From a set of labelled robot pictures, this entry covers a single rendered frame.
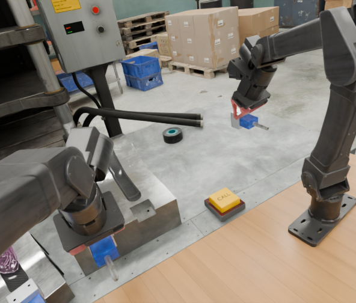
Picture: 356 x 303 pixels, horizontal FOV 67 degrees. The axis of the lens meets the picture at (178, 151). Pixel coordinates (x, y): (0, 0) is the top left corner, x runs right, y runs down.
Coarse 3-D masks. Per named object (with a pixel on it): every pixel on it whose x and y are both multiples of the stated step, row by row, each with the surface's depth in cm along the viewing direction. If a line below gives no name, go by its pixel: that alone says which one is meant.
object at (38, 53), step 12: (12, 0) 93; (24, 0) 96; (12, 12) 96; (24, 12) 96; (24, 24) 97; (36, 48) 102; (36, 60) 104; (48, 60) 107; (48, 72) 107; (48, 84) 109; (60, 108) 115; (60, 120) 118; (72, 120) 121
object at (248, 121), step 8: (232, 112) 87; (240, 112) 86; (248, 112) 87; (232, 120) 88; (240, 120) 85; (248, 120) 83; (256, 120) 84; (240, 128) 87; (248, 128) 84; (264, 128) 80
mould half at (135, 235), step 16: (128, 144) 87; (128, 160) 83; (128, 176) 79; (144, 176) 77; (112, 192) 73; (144, 192) 70; (160, 192) 69; (128, 208) 66; (160, 208) 65; (176, 208) 67; (128, 224) 62; (144, 224) 64; (160, 224) 67; (176, 224) 70; (128, 240) 64; (144, 240) 66; (80, 256) 59
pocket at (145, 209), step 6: (138, 204) 67; (144, 204) 68; (150, 204) 68; (132, 210) 67; (138, 210) 68; (144, 210) 68; (150, 210) 68; (138, 216) 67; (144, 216) 66; (150, 216) 64; (138, 222) 63
